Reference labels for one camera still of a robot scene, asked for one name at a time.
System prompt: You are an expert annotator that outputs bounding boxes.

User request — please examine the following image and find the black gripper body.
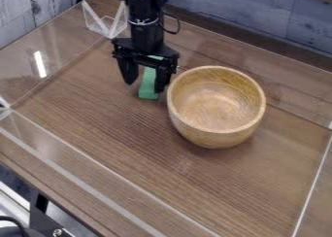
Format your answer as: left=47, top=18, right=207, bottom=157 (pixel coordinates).
left=112, top=38, right=180, bottom=74

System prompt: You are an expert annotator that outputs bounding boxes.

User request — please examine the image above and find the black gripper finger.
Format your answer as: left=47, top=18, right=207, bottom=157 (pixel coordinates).
left=155, top=67, right=171, bottom=93
left=119, top=57, right=139, bottom=85

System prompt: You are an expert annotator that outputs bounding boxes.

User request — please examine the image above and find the green rectangular stick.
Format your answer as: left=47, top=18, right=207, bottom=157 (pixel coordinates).
left=139, top=66, right=159, bottom=100

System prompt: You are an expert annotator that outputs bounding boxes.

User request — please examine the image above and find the wooden bowl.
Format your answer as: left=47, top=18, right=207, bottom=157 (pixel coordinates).
left=167, top=66, right=267, bottom=149

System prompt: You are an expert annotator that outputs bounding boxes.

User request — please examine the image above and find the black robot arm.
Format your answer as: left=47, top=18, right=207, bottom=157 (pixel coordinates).
left=112, top=0, right=180, bottom=93

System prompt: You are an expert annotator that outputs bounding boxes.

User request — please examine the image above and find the clear acrylic corner bracket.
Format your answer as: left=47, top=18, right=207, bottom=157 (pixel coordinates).
left=81, top=1, right=128, bottom=39

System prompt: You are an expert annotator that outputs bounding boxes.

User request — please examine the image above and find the clear acrylic front wall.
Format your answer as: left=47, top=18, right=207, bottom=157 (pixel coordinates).
left=0, top=109, right=220, bottom=237

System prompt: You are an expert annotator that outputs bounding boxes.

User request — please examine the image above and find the black table leg bracket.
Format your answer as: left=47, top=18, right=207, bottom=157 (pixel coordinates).
left=28, top=191, right=73, bottom=237

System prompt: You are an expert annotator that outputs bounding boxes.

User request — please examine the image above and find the black cable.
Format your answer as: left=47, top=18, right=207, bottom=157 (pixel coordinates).
left=0, top=215, right=31, bottom=237

